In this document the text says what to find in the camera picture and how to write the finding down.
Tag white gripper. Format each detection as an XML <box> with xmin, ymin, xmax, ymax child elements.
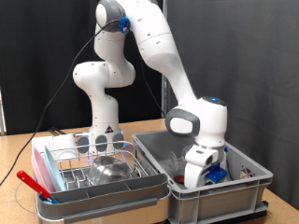
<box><xmin>184</xmin><ymin>161</ymin><xmax>209</xmax><ymax>189</ymax></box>

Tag stainless steel bowl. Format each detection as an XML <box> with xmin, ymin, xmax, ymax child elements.
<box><xmin>88</xmin><ymin>155</ymin><xmax>134</xmax><ymax>186</ymax></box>

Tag light blue plate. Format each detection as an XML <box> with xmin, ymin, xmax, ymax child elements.
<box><xmin>43</xmin><ymin>145</ymin><xmax>67</xmax><ymax>192</ymax></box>

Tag grey plastic crate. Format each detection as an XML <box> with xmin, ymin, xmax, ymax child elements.
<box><xmin>132</xmin><ymin>125</ymin><xmax>274</xmax><ymax>224</ymax></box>

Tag vertical metal pole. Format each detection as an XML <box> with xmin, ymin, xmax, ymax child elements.
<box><xmin>161</xmin><ymin>0</ymin><xmax>171</xmax><ymax>119</ymax></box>

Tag dark grey backdrop curtain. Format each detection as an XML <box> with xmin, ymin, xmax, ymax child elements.
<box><xmin>166</xmin><ymin>0</ymin><xmax>299</xmax><ymax>211</ymax></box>

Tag white box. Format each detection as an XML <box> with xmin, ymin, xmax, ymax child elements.
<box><xmin>31</xmin><ymin>133</ymin><xmax>78</xmax><ymax>162</ymax></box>

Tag pink plate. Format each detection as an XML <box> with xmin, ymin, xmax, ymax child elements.
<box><xmin>32</xmin><ymin>146</ymin><xmax>55</xmax><ymax>194</ymax></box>

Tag black backdrop curtain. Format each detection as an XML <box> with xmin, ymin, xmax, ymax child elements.
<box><xmin>0</xmin><ymin>0</ymin><xmax>164</xmax><ymax>136</ymax></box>

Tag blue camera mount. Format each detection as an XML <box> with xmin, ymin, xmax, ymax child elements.
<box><xmin>205</xmin><ymin>163</ymin><xmax>229</xmax><ymax>185</ymax></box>

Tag grey wire dish rack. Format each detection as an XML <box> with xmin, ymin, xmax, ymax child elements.
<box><xmin>35</xmin><ymin>140</ymin><xmax>172</xmax><ymax>224</ymax></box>

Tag black cables on table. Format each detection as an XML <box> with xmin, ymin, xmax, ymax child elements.
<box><xmin>48</xmin><ymin>126</ymin><xmax>68</xmax><ymax>136</ymax></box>

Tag blue handled utensil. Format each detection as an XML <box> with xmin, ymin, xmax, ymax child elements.
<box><xmin>41</xmin><ymin>196</ymin><xmax>60</xmax><ymax>205</ymax></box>

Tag long black hanging cable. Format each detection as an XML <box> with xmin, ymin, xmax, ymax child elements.
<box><xmin>0</xmin><ymin>18</ymin><xmax>167</xmax><ymax>187</ymax></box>

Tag red handled utensil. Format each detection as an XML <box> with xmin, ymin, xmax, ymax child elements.
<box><xmin>16</xmin><ymin>170</ymin><xmax>52</xmax><ymax>200</ymax></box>

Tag light metal frame post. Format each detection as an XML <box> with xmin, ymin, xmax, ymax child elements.
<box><xmin>0</xmin><ymin>87</ymin><xmax>7</xmax><ymax>136</ymax></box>

